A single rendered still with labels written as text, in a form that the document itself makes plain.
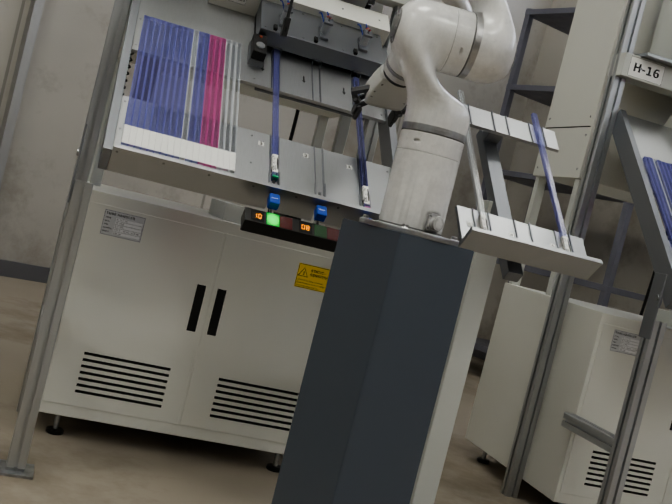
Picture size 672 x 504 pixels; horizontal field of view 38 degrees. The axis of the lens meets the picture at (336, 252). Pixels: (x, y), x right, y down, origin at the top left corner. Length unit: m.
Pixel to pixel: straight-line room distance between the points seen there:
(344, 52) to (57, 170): 2.83
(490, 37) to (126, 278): 1.12
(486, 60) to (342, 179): 0.61
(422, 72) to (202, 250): 0.92
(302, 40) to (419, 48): 0.83
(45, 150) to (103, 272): 2.75
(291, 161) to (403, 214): 0.57
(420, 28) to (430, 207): 0.32
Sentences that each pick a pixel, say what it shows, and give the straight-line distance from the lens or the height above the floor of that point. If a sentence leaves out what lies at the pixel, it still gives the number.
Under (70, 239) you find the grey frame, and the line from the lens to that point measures 2.15.
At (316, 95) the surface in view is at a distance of 2.50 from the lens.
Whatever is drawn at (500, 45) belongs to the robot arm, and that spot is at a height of 1.07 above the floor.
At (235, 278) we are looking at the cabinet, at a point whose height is 0.48.
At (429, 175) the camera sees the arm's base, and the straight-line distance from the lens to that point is 1.76.
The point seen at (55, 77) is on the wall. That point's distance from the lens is 5.16.
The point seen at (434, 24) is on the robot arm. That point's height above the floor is 1.07.
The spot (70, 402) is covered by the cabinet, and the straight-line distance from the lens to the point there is 2.51.
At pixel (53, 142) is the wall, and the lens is 5.17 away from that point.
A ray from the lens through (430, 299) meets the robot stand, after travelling 1.76.
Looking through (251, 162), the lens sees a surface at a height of 0.77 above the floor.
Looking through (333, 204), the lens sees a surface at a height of 0.72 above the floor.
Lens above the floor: 0.70
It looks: 2 degrees down
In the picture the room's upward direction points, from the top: 14 degrees clockwise
